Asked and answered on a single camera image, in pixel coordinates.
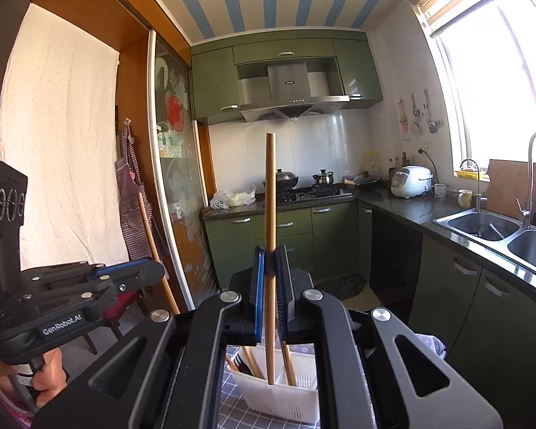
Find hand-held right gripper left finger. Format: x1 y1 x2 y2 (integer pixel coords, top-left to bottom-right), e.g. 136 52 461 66
29 246 267 429

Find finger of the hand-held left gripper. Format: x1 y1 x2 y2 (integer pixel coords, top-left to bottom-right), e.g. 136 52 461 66
87 260 166 294
84 282 138 318

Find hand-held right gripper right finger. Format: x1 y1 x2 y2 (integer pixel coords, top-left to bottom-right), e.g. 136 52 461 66
274 245 503 429

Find white plastic utensil basket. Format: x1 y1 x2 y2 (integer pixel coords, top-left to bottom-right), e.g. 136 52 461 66
225 342 321 425

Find person's left hand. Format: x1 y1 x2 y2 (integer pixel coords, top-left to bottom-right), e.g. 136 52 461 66
0 347 70 412

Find red seat wooden chair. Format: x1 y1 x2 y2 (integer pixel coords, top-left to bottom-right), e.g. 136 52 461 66
81 290 138 355

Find black floor mat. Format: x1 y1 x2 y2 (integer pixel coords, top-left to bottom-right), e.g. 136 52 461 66
317 272 368 301

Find checked apron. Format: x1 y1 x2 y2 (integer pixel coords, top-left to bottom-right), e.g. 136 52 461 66
114 125 167 261

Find sliding glass door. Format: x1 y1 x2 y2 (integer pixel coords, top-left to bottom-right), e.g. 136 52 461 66
147 30 225 314

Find white plastic bag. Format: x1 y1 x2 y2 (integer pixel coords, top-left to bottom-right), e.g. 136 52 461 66
209 185 257 210

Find gas stove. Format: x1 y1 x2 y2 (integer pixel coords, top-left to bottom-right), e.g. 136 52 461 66
262 185 354 203

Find white cloth curtain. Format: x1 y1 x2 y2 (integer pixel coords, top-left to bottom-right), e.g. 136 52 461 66
0 2 122 270

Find black wok with lid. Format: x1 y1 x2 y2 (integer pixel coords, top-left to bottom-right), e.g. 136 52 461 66
262 168 300 191

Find black frying pan with lid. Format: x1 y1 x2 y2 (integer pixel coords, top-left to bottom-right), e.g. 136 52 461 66
343 170 384 188

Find green base cabinets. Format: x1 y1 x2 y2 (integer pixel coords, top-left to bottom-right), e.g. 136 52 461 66
202 200 536 412

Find purple patterned cloth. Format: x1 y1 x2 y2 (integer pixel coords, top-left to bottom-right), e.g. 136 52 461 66
416 334 448 362

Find white rice cooker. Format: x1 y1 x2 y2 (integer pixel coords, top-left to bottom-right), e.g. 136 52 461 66
390 165 434 200

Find row of sauce bottles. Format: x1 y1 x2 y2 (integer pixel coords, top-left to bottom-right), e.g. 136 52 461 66
387 153 410 180

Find steel range hood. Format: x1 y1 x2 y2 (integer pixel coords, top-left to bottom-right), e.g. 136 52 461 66
237 60 350 124

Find small steel faucet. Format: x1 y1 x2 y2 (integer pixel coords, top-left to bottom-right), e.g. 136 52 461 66
458 158 488 212

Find steel double sink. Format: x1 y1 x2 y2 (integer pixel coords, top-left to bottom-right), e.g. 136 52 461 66
432 209 536 285

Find wooden cutting board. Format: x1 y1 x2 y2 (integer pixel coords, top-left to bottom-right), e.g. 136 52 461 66
485 159 536 220

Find tall steel faucet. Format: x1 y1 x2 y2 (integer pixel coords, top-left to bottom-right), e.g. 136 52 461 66
515 130 536 229

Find window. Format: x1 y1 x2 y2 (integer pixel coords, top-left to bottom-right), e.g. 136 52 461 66
408 0 536 198

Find window roller blind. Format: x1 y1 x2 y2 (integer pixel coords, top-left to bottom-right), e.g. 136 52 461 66
408 0 520 39

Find green wall cabinets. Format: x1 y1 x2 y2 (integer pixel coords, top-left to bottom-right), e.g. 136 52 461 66
190 31 383 126

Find utensil wall sticker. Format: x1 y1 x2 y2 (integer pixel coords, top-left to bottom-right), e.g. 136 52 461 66
395 89 446 139

